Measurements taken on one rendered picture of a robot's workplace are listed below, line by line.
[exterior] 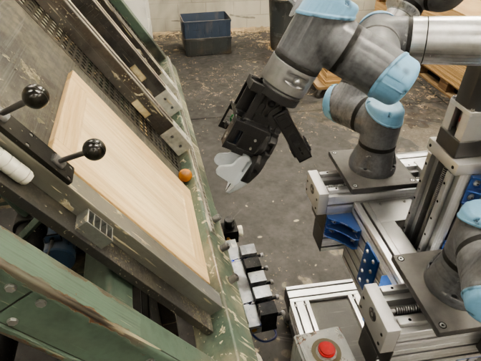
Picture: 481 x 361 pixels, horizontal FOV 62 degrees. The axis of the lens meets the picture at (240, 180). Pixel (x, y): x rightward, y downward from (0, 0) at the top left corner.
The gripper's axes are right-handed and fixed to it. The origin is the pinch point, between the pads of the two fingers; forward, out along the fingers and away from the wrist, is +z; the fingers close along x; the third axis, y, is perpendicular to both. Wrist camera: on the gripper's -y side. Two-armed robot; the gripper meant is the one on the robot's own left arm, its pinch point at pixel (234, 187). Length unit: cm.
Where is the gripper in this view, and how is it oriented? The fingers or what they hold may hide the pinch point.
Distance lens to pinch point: 72.9
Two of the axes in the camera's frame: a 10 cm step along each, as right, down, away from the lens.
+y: -8.8, -3.1, -3.7
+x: 1.3, 5.9, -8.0
